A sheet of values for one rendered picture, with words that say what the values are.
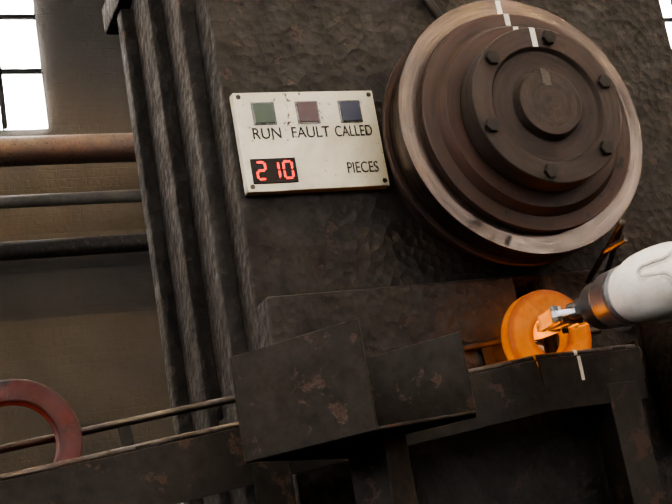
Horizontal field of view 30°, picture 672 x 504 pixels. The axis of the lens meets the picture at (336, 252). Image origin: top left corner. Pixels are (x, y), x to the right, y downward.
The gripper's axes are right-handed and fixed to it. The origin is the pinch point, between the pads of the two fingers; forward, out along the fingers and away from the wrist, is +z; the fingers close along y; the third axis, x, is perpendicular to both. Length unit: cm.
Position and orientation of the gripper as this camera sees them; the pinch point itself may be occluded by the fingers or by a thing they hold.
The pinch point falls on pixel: (544, 326)
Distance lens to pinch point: 211.7
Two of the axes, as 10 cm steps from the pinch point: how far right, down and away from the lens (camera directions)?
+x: -1.5, -9.7, 2.1
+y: 9.2, -0.7, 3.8
